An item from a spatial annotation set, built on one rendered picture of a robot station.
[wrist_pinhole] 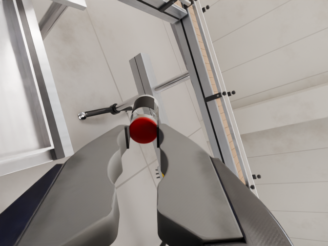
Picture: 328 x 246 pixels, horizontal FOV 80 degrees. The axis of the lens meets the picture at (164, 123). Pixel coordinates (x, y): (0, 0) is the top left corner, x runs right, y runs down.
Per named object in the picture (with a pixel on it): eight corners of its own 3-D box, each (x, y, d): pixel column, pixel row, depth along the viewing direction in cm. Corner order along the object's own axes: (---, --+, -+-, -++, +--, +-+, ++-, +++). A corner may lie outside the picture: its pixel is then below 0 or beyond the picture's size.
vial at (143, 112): (158, 93, 17) (158, 115, 13) (158, 116, 18) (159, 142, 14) (133, 93, 17) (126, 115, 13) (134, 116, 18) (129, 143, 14)
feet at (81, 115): (76, 111, 141) (86, 106, 132) (128, 105, 180) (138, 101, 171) (79, 122, 141) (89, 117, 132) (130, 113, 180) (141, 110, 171)
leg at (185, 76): (106, 105, 152) (187, 63, 105) (115, 104, 159) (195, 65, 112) (109, 116, 152) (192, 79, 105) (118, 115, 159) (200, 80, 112)
